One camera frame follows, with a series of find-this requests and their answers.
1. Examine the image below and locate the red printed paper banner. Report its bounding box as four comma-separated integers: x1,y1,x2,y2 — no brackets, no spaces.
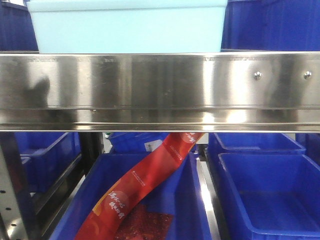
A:
75,132,203,240

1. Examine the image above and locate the dark blue bin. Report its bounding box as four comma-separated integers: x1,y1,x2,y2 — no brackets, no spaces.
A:
207,132,306,174
108,132,183,154
14,131,81,193
219,153,320,240
50,153,211,240

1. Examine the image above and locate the dark blue crate upper shelf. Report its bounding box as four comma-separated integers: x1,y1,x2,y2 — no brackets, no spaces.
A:
221,0,320,51

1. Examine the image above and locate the stainless steel shelf rail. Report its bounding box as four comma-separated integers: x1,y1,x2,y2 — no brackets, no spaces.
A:
0,51,320,133

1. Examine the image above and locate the dark blue bin rear centre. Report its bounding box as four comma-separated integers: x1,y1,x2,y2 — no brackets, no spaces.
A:
108,132,183,154

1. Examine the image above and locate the red glitter paper sheet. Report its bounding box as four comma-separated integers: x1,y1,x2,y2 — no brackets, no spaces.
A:
114,204,174,240

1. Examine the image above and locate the dark blue crate far left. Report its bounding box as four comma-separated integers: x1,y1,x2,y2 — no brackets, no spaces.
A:
0,0,38,52

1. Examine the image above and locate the shelf rail screw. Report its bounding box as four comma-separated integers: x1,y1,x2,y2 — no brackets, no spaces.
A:
303,71,313,80
253,71,262,81

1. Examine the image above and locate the dark blue bin rear right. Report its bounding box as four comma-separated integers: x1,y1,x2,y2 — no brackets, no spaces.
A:
207,132,306,174

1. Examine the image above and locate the dark blue bin rear left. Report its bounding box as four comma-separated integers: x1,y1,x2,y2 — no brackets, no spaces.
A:
14,131,81,193

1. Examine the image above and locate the roller track strip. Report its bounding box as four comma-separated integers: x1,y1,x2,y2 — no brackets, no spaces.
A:
196,144,230,240

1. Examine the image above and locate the light blue plastic bin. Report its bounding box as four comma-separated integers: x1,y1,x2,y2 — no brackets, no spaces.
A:
27,0,227,54

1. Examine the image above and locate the perforated metal shelf post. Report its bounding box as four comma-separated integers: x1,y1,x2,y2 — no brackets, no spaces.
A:
0,132,41,240

